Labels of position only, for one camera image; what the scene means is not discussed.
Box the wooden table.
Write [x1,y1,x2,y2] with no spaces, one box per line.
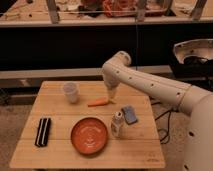
[10,81,165,169]

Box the translucent plastic cup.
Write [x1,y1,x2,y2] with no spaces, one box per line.
[62,82,79,104]

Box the orange basket in background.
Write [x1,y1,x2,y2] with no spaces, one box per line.
[102,0,136,17]

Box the blue sponge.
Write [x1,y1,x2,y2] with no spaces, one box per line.
[122,106,138,125]

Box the black striped rectangular block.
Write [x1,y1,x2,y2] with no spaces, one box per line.
[35,118,51,147]

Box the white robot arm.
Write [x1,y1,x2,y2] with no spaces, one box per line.
[102,51,213,171]

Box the small clear bottle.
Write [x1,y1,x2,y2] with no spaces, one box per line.
[111,112,124,138]

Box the black cable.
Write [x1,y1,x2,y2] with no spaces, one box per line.
[153,108,174,145]

